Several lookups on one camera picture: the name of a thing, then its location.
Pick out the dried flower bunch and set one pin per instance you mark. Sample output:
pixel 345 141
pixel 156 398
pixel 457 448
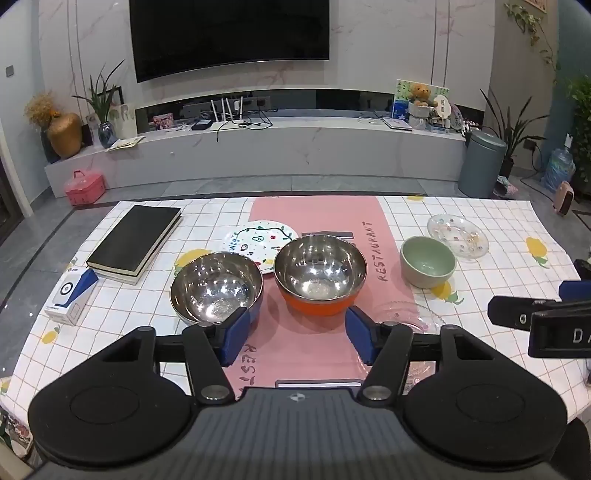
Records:
pixel 41 108

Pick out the white illustrated card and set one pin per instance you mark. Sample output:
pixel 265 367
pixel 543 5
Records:
pixel 124 120

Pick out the bushy green plant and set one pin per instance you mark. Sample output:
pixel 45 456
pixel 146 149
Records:
pixel 582 106

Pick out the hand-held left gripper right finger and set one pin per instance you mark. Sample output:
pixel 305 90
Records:
pixel 360 337

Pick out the black television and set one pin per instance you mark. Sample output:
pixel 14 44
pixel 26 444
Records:
pixel 231 32

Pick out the blue water bottle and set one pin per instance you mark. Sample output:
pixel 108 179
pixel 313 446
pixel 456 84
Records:
pixel 558 170

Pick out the black set-top box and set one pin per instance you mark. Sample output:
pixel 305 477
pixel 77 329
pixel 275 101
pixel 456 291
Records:
pixel 201 125

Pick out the white and blue box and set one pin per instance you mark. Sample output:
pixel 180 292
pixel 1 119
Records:
pixel 69 295

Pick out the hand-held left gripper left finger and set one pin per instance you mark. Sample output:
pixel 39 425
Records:
pixel 236 334

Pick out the hanging ivy plant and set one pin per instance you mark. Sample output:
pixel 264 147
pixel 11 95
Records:
pixel 531 23

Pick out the stack of papers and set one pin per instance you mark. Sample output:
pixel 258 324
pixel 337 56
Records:
pixel 124 143

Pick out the lemon print checked tablecloth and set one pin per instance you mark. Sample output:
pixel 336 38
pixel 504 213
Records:
pixel 138 304

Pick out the white router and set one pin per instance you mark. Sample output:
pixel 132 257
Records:
pixel 226 123

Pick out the dark leaf potted plant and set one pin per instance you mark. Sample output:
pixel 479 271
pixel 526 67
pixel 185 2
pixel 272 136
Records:
pixel 508 138

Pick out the beige small heater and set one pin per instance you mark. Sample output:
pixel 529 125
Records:
pixel 563 198

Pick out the pink picture card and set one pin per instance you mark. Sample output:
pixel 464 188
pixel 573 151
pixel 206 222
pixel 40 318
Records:
pixel 162 121

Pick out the green ceramic bowl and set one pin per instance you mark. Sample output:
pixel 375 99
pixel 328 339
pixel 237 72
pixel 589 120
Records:
pixel 427 261

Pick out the green plant in blue vase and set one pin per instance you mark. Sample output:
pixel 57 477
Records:
pixel 107 134

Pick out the blue stainless steel bowl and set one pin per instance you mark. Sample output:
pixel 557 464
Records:
pixel 212 290

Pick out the black picture frame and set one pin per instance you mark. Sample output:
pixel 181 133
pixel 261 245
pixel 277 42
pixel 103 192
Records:
pixel 117 94

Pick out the black notebook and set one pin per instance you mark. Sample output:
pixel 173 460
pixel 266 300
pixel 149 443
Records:
pixel 134 240

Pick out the grey trash can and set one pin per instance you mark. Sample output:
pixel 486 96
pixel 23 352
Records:
pixel 480 164

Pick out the pink printed placemat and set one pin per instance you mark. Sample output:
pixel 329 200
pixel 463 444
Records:
pixel 318 212

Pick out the gold vase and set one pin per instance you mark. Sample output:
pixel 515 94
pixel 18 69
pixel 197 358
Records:
pixel 64 136

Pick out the floral clear glass plate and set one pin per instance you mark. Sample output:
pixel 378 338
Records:
pixel 415 318
pixel 457 235

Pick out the pink storage box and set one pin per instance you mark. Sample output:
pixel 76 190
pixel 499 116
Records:
pixel 85 189

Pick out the brown teddy bear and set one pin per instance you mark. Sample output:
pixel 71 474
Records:
pixel 420 93

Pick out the white round sign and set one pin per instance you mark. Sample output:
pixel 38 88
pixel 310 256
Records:
pixel 443 106

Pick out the orange stainless steel bowl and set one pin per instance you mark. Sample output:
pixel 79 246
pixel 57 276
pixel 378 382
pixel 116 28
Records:
pixel 318 277

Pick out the white flat device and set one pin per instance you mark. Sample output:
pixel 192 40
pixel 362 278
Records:
pixel 397 124

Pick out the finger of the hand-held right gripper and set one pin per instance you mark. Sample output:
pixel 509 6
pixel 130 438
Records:
pixel 508 310
pixel 575 290

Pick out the white patterned plate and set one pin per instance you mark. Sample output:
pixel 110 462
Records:
pixel 256 240

